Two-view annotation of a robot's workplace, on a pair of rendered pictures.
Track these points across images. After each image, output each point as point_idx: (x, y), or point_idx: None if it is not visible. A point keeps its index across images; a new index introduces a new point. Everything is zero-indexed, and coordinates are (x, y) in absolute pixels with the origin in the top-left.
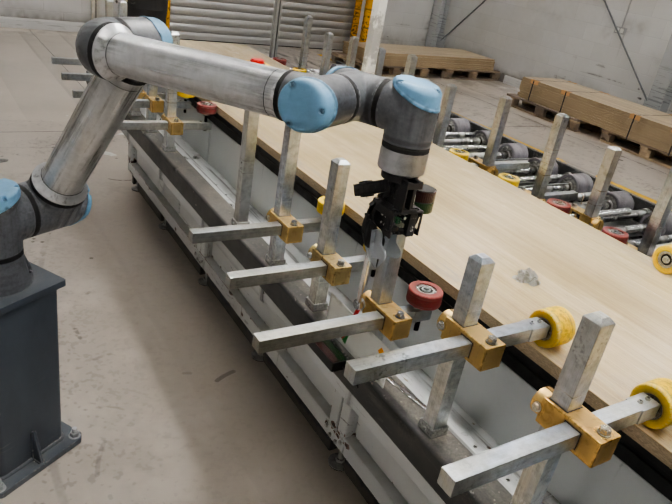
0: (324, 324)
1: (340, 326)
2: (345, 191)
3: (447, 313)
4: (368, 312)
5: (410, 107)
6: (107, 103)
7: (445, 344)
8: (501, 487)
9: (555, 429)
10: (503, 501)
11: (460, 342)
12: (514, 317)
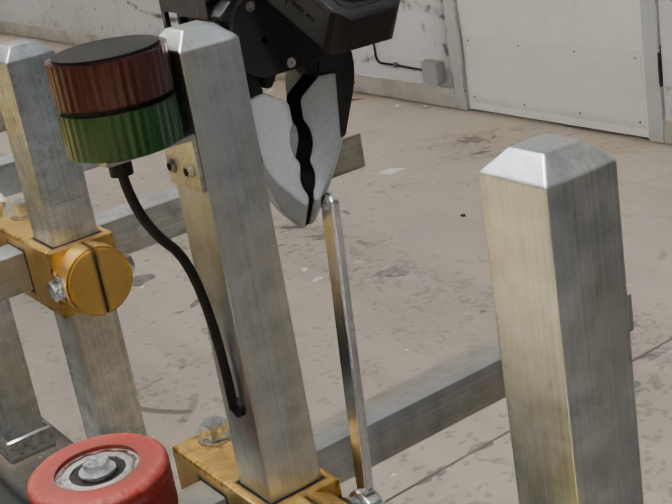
0: (457, 367)
1: (409, 379)
2: (501, 341)
3: (103, 243)
4: (325, 445)
5: None
6: None
7: (140, 203)
8: (26, 487)
9: (0, 163)
10: (37, 466)
11: (99, 215)
12: None
